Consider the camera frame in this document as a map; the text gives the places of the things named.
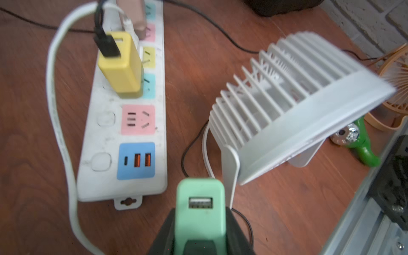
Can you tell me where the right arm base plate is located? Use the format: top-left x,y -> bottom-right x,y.
369,135 -> 408,231

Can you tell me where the white fan cable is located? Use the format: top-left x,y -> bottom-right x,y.
46,1 -> 106,255

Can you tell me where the yellow usb charger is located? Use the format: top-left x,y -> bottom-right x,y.
97,31 -> 144,98

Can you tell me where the green plastic toy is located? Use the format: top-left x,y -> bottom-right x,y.
330,116 -> 381,167

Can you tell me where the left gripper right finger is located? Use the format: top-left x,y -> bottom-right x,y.
226,207 -> 255,255

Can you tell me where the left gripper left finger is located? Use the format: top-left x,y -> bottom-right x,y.
147,208 -> 175,255

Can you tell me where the white power strip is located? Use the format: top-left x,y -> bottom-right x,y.
76,1 -> 168,210

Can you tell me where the small white desk fan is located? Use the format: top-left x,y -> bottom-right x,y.
207,31 -> 396,207

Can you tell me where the orange small fan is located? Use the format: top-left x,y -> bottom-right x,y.
363,44 -> 408,132

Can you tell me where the pink usb charger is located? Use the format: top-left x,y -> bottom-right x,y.
116,0 -> 147,40

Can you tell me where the green usb charger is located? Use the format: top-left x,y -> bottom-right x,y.
174,177 -> 227,255

